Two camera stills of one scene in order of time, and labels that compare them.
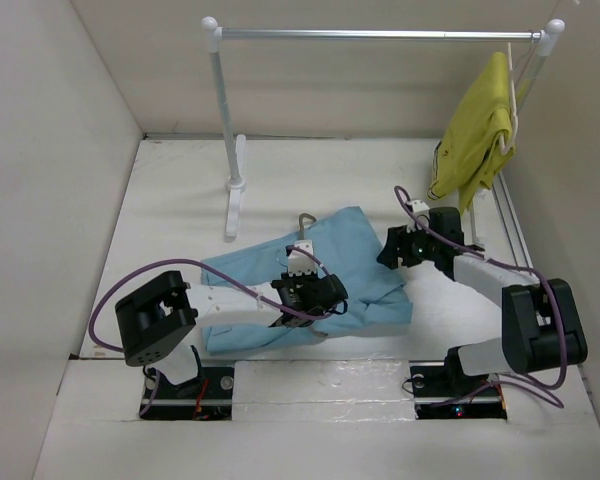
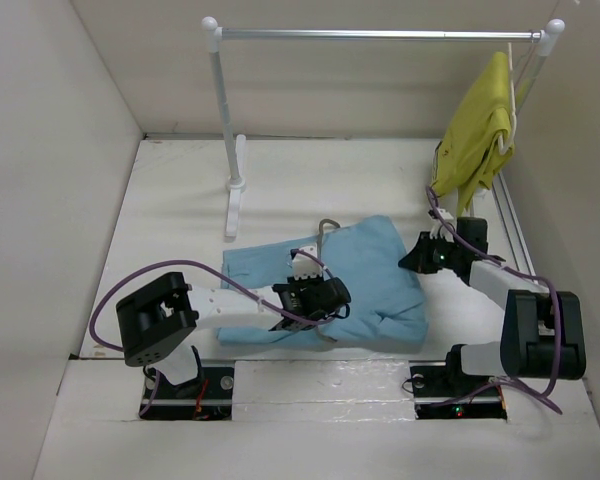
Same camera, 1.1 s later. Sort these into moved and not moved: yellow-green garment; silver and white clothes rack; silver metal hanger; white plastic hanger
Moved: silver metal hanger
Not moved: silver and white clothes rack; white plastic hanger; yellow-green garment
